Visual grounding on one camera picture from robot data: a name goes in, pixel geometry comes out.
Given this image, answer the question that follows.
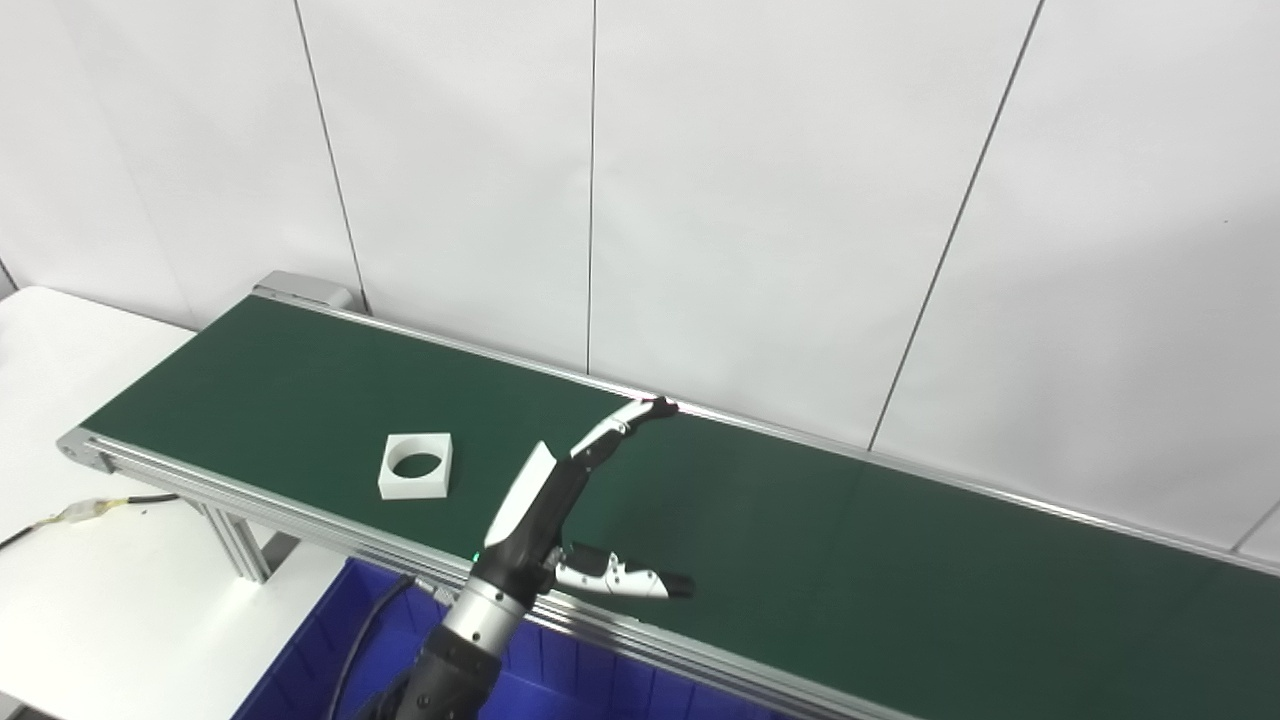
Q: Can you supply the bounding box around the blue plastic bin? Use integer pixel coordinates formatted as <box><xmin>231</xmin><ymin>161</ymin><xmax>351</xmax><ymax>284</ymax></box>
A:
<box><xmin>232</xmin><ymin>558</ymin><xmax>801</xmax><ymax>720</ymax></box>

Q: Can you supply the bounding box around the grey conveyor end cap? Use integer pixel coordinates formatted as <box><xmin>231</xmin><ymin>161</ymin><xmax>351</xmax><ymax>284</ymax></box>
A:
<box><xmin>253</xmin><ymin>271</ymin><xmax>353</xmax><ymax>311</ymax></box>

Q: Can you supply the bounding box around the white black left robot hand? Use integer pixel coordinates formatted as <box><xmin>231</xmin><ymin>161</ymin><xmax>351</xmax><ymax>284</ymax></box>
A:
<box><xmin>470</xmin><ymin>397</ymin><xmax>696</xmax><ymax>601</ymax></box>

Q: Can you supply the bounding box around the aluminium conveyor leg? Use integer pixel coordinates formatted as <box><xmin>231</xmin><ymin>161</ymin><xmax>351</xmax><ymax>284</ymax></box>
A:
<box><xmin>195</xmin><ymin>500</ymin><xmax>301</xmax><ymax>584</ymax></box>

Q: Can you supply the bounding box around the green conveyor belt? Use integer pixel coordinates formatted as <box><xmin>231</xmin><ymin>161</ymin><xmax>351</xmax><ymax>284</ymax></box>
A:
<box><xmin>82</xmin><ymin>296</ymin><xmax>1280</xmax><ymax>720</ymax></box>
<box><xmin>55</xmin><ymin>270</ymin><xmax>1280</xmax><ymax>720</ymax></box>

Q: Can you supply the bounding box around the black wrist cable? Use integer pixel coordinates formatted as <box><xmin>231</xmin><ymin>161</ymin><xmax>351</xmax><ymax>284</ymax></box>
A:
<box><xmin>325</xmin><ymin>575</ymin><xmax>416</xmax><ymax>720</ymax></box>

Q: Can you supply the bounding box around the white square part with hole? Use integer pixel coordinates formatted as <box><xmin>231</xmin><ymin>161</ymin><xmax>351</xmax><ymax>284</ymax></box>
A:
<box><xmin>378</xmin><ymin>433</ymin><xmax>453</xmax><ymax>500</ymax></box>

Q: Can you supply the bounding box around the black cable with taped joint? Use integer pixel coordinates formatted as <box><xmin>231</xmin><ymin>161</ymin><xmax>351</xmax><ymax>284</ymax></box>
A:
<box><xmin>0</xmin><ymin>493</ymin><xmax>181</xmax><ymax>551</ymax></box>

